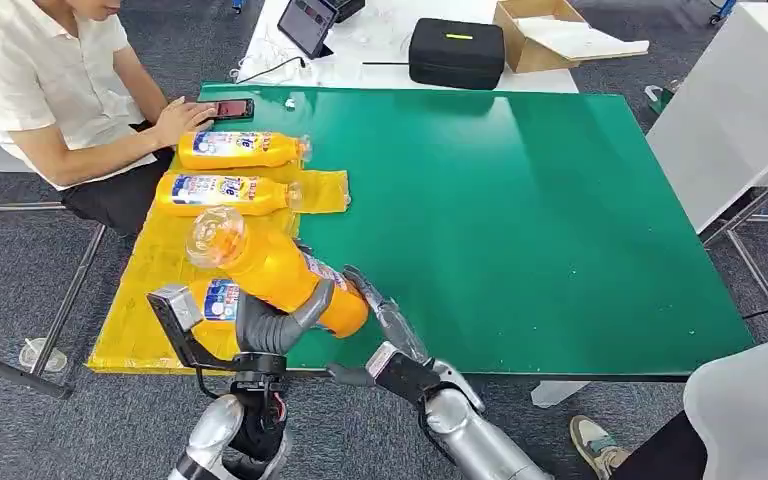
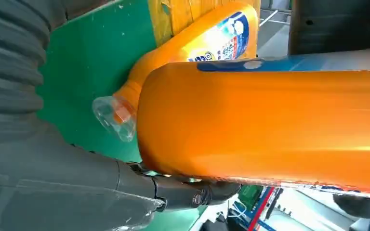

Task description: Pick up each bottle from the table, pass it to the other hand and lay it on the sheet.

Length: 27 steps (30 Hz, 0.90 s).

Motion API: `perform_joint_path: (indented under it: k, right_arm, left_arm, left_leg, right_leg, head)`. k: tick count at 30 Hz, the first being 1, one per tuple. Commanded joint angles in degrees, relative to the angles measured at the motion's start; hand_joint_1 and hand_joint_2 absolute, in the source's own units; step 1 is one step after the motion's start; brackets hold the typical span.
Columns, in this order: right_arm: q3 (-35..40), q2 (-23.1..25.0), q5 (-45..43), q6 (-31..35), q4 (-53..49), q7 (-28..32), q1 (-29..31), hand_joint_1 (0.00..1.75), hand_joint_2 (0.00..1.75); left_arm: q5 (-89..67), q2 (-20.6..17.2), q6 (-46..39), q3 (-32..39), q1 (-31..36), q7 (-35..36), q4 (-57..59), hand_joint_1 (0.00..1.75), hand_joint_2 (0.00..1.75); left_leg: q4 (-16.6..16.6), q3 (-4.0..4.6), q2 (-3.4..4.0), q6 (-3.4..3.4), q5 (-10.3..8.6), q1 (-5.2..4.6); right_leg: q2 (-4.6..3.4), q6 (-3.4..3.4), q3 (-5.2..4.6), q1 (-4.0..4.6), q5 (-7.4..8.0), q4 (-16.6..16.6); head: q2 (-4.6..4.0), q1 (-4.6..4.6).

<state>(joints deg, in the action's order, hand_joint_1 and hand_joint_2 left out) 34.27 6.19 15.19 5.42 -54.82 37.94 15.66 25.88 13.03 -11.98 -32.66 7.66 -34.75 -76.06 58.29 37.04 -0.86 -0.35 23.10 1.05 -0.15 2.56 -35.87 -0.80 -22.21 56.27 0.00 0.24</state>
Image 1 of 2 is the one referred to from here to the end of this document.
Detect cardboard box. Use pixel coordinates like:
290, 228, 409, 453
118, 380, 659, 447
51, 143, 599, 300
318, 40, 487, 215
493, 0, 651, 74

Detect white foam sheet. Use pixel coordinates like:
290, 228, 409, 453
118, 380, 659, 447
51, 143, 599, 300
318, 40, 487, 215
515, 14, 651, 61

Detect seated person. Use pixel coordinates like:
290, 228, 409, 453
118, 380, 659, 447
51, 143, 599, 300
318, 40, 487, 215
0, 0, 217, 237

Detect clear plastic cup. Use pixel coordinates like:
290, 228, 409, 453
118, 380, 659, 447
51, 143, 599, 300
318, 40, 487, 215
18, 339, 69, 374

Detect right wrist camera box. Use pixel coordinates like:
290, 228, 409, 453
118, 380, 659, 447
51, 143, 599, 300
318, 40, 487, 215
365, 341, 442, 406

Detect black tablet cable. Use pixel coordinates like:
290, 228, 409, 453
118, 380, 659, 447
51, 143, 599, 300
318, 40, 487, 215
234, 56, 307, 85

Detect black smartphone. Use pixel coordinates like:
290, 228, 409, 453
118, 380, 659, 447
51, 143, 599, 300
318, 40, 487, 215
208, 98, 256, 122

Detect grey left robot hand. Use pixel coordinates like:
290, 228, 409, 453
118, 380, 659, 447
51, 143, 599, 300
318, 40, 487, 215
234, 278, 336, 357

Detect white table foot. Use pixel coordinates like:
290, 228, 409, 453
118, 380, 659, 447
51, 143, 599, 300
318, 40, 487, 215
530, 380, 591, 409

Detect white table with metal legs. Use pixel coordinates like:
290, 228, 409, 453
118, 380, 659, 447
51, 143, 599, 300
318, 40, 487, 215
646, 1, 768, 333

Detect orange drink bottle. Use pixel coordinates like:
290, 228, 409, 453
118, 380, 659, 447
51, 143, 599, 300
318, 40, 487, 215
154, 173, 304, 218
177, 130, 312, 172
185, 205, 371, 339
188, 278, 244, 333

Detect green table mat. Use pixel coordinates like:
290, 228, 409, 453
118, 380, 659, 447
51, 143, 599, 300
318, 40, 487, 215
198, 82, 756, 380

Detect black tablet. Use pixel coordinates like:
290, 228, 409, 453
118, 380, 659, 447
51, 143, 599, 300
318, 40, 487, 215
276, 0, 339, 60

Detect person's sneaker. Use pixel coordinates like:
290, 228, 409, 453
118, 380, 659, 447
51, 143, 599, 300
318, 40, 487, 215
569, 415, 631, 480

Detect green and white bag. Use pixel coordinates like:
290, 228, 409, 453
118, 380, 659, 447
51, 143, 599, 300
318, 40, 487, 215
644, 82, 681, 115

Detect metal frame bench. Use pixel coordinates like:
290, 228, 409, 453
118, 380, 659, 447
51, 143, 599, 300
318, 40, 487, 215
0, 119, 109, 401

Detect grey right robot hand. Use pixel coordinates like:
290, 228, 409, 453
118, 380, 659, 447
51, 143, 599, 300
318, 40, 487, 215
325, 265, 434, 389

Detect yellow plastic sheet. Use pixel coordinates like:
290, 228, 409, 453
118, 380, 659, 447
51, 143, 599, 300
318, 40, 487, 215
87, 154, 351, 376

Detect black carrying case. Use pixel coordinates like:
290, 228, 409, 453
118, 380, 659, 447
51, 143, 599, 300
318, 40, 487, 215
408, 17, 506, 91

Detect person in white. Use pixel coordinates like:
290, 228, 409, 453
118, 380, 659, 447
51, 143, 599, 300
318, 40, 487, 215
612, 327, 768, 480

